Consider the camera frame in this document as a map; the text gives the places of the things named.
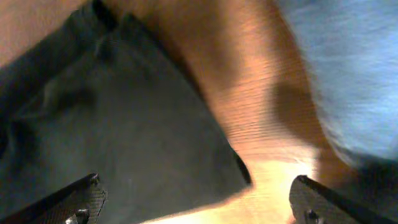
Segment dark green trousers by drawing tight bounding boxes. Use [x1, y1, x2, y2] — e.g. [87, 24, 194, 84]
[1, 1, 251, 223]

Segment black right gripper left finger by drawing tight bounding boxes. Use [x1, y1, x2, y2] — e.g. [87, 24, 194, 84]
[1, 173, 107, 224]

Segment dark navy garment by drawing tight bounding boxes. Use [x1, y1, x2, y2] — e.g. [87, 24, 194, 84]
[336, 152, 397, 222]

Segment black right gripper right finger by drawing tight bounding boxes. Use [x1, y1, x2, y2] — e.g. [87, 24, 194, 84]
[289, 175, 395, 224]

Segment blue denim jeans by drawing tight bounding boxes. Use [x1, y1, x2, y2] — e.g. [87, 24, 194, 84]
[277, 0, 397, 167]

